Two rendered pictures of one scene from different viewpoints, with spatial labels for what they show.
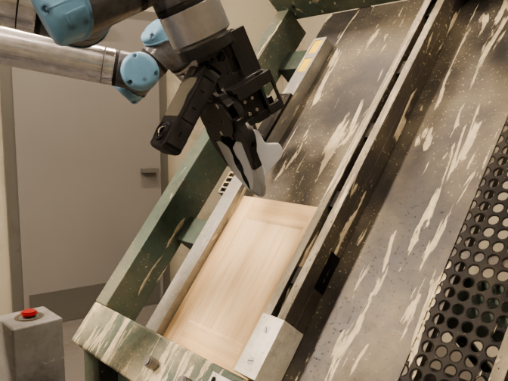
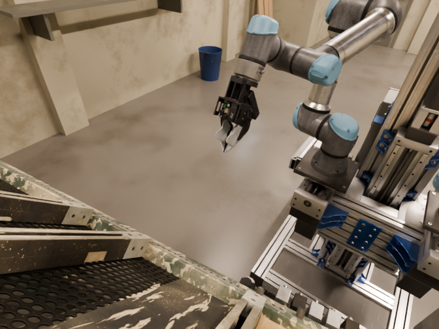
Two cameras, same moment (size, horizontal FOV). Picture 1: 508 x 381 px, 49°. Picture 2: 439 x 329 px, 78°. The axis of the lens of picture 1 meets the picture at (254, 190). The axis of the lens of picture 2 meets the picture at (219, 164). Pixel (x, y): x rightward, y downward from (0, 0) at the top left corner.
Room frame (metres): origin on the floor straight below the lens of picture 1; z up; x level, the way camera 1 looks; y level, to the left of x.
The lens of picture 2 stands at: (1.33, -0.27, 1.79)
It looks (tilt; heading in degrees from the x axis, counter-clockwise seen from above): 40 degrees down; 157
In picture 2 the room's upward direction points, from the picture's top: 3 degrees clockwise
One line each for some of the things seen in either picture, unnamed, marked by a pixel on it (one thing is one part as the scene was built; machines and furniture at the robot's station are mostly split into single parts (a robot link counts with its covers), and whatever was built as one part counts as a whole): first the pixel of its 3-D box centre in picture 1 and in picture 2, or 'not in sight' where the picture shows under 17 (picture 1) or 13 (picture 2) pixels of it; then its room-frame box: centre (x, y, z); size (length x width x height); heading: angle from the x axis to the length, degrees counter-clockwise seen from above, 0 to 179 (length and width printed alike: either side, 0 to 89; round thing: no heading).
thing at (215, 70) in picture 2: not in sight; (209, 63); (-2.81, 1.19, 0.25); 0.42 x 0.40 x 0.49; 124
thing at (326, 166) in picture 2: not in sight; (331, 156); (0.65, 0.54, 1.09); 0.15 x 0.15 x 0.10
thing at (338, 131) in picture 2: not in sight; (338, 133); (0.65, 0.53, 1.20); 0.13 x 0.12 x 0.14; 20
